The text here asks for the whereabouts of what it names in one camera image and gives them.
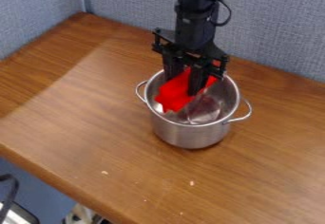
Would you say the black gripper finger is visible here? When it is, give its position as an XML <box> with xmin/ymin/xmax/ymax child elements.
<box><xmin>162</xmin><ymin>52</ymin><xmax>187</xmax><ymax>81</ymax></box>
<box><xmin>188</xmin><ymin>64</ymin><xmax>211</xmax><ymax>96</ymax></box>

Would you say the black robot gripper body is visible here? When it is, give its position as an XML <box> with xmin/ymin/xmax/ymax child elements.
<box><xmin>153</xmin><ymin>6</ymin><xmax>229</xmax><ymax>78</ymax></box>

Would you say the red rectangular block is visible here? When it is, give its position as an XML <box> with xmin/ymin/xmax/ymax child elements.
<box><xmin>154</xmin><ymin>59</ymin><xmax>224</xmax><ymax>114</ymax></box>

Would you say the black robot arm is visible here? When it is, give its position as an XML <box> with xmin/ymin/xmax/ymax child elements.
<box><xmin>153</xmin><ymin>0</ymin><xmax>233</xmax><ymax>96</ymax></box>

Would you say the stainless steel pot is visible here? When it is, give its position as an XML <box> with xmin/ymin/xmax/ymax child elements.
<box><xmin>136</xmin><ymin>70</ymin><xmax>253</xmax><ymax>149</ymax></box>

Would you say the white object below table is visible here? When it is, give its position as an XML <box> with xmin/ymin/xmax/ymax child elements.
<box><xmin>62</xmin><ymin>204</ymin><xmax>113</xmax><ymax>224</ymax></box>

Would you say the black and grey corner object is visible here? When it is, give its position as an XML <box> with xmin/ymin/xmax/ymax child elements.
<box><xmin>2</xmin><ymin>203</ymin><xmax>41</xmax><ymax>224</ymax></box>

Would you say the black cable loop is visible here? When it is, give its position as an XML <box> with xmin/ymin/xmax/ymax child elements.
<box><xmin>0</xmin><ymin>174</ymin><xmax>21</xmax><ymax>224</ymax></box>

